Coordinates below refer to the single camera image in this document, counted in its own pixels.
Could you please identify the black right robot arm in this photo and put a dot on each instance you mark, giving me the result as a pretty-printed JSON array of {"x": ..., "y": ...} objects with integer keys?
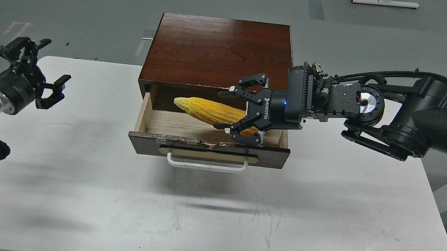
[{"x": 396, "y": 113}]

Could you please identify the white table leg base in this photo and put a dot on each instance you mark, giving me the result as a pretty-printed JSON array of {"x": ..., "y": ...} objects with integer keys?
[{"x": 389, "y": 3}]

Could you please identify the yellow corn cob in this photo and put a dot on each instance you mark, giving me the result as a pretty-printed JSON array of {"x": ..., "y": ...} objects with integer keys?
[{"x": 208, "y": 111}]

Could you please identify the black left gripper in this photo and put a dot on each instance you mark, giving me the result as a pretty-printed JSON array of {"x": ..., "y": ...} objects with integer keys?
[{"x": 23, "y": 82}]

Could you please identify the wooden drawer with white handle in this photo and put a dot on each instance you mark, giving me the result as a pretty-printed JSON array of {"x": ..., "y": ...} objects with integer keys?
[{"x": 163, "y": 128}]

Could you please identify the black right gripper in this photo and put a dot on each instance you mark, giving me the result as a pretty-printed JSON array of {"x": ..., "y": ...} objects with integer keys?
[{"x": 268, "y": 109}]

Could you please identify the dark wooden cabinet box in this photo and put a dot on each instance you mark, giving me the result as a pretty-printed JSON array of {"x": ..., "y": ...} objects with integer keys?
[{"x": 213, "y": 53}]

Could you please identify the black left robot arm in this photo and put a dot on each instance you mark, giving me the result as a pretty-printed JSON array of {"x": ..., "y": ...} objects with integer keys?
[{"x": 23, "y": 82}]

